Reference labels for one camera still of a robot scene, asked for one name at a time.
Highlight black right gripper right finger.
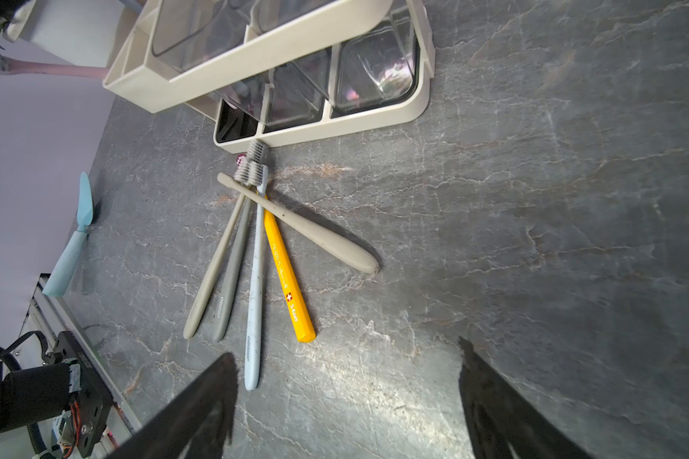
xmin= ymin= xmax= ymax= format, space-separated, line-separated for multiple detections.
xmin=459 ymin=338 xmax=589 ymax=458

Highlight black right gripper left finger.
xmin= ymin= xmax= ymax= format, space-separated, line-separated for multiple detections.
xmin=110 ymin=352 xmax=238 ymax=458

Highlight beige toothbrush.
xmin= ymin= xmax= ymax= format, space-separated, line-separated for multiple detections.
xmin=182 ymin=156 xmax=252 ymax=340
xmin=217 ymin=172 xmax=380 ymax=275

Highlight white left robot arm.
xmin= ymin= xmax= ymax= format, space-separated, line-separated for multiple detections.
xmin=0 ymin=331 xmax=114 ymax=458

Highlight yellow toothbrush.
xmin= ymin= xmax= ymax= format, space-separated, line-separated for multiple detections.
xmin=234 ymin=153 xmax=318 ymax=344

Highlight grey toothbrush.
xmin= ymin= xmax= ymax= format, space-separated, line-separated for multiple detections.
xmin=212 ymin=140 xmax=268 ymax=342

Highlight beige toothbrush holder tray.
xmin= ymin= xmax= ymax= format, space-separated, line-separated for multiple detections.
xmin=103 ymin=1 xmax=436 ymax=153

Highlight teal hand shovel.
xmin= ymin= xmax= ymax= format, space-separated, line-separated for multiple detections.
xmin=43 ymin=172 xmax=94 ymax=298

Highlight clear glass cup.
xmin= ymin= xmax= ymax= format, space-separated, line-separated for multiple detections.
xmin=334 ymin=19 xmax=418 ymax=116

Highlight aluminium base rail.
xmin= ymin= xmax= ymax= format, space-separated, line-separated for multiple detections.
xmin=13 ymin=275 xmax=141 ymax=458

